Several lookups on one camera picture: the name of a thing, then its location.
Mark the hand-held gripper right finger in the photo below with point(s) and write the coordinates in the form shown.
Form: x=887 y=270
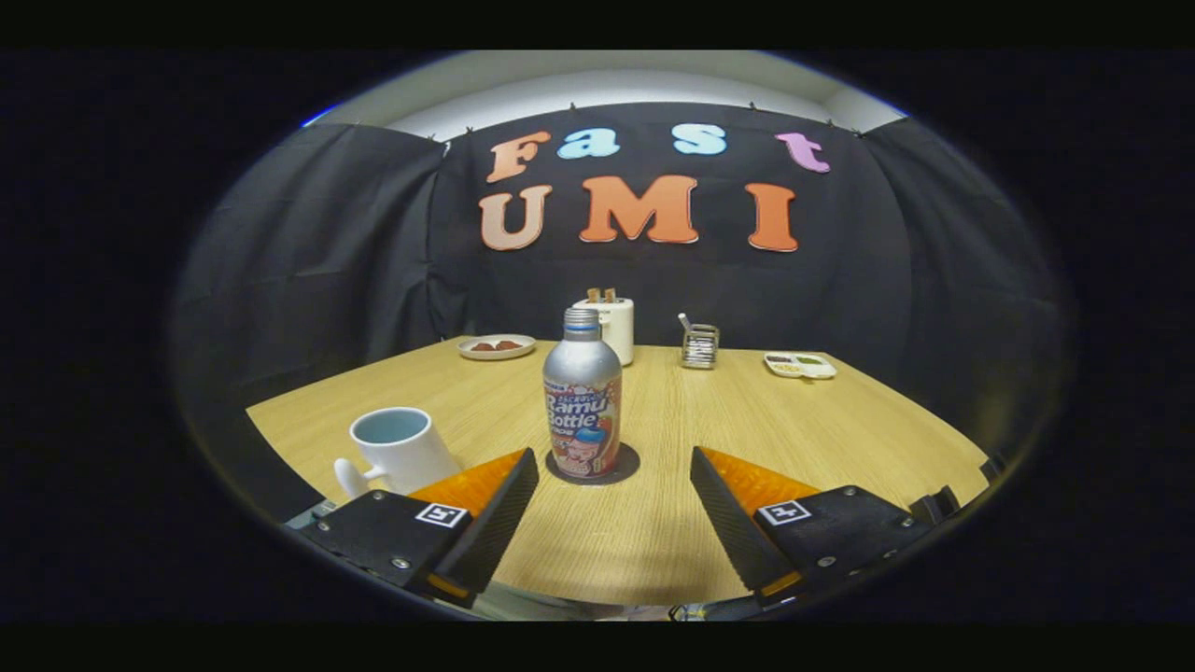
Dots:
x=733 y=523

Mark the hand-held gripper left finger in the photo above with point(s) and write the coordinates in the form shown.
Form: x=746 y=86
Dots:
x=495 y=523

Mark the white ceramic cup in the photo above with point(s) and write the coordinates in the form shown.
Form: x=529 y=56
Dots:
x=401 y=453

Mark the dark brown round coaster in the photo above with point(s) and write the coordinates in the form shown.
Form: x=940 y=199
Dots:
x=628 y=465

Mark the silver juice bottle printed label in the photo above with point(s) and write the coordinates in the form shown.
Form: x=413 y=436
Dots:
x=582 y=392

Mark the wooden table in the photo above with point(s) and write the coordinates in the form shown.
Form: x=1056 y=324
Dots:
x=747 y=439

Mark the small round white plate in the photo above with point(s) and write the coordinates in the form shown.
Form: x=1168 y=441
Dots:
x=497 y=353

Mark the white compartment dish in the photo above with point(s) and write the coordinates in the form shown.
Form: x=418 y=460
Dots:
x=800 y=365

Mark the black table clamp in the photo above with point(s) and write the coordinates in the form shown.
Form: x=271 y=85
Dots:
x=992 y=467
x=934 y=506

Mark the white toaster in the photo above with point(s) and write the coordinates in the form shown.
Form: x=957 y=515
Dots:
x=619 y=331

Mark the black backdrop cloth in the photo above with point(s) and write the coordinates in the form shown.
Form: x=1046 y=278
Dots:
x=887 y=280

